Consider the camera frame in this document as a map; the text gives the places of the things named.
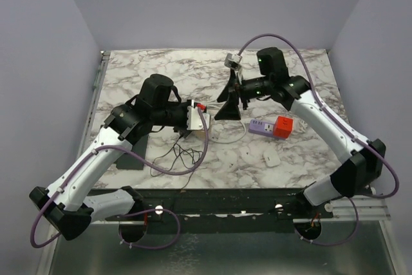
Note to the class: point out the white plug adapter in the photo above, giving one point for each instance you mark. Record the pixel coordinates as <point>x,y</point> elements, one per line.
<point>271,158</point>

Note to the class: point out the purple power strip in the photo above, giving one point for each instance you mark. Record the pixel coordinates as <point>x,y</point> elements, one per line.
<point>266,129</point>

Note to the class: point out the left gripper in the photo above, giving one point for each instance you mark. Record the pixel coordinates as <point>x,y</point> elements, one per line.
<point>185,105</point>

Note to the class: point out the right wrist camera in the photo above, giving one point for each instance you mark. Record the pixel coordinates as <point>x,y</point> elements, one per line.
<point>233,62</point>

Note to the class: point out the black power adapter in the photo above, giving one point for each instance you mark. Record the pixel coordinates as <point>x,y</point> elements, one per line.
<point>186,156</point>

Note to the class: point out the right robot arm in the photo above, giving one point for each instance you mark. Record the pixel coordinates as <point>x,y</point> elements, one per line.
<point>360,157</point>

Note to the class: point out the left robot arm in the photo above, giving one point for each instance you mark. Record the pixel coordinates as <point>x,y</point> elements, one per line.
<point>65,203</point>

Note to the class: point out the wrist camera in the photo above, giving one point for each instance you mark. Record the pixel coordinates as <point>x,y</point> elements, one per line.
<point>233,62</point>
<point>197,116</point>

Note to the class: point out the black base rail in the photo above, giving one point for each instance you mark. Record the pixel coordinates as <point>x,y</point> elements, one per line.
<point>167,224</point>

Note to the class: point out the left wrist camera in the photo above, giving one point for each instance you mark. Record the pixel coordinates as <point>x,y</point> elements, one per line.
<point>197,116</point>

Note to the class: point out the beige cube socket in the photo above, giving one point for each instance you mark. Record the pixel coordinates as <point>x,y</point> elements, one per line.
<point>199,134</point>

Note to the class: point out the aluminium frame rail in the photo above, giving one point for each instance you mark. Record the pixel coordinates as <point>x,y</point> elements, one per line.
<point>360,210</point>

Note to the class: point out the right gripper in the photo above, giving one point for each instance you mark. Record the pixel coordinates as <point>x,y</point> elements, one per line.
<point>230,111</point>

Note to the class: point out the red cube socket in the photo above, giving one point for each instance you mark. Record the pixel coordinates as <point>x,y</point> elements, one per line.
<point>283,127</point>

